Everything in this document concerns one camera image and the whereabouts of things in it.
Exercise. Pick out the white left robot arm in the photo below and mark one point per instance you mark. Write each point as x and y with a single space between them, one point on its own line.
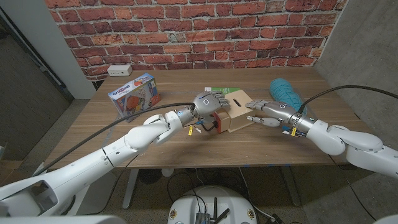
93 158

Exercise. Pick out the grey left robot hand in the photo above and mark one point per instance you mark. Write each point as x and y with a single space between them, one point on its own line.
206 102

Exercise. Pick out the colourful toy carton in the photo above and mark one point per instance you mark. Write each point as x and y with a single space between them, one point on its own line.
133 96

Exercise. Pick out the green and white package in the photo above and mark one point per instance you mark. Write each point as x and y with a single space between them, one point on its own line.
230 90

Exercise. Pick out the white table leg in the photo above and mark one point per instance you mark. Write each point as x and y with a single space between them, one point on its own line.
130 186

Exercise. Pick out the wooden box with slot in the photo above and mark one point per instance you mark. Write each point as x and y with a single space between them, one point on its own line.
241 112

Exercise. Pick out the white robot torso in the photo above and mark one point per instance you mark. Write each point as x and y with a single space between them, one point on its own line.
186 205

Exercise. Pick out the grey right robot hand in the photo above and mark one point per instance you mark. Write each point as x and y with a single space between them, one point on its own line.
278 110

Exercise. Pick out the dark grey table leg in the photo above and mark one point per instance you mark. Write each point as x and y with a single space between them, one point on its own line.
290 186

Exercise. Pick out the teal yarn skein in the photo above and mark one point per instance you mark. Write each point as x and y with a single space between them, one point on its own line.
284 91

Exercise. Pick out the wooden drawer with red front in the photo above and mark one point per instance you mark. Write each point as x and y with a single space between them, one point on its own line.
222 119

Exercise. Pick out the black torso antenna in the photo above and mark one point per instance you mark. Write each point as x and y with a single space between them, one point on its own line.
214 207
224 213

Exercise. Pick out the dark round floor object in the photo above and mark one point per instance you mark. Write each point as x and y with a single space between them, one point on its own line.
149 175

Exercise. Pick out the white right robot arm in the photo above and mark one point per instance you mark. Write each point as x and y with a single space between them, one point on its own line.
342 140

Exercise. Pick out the printed brick backdrop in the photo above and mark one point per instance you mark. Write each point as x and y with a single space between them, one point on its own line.
199 31

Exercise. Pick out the white power outlet strip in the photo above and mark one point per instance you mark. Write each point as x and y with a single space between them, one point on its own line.
119 70

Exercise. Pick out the grey torso electronics box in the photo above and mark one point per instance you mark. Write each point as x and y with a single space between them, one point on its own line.
202 218

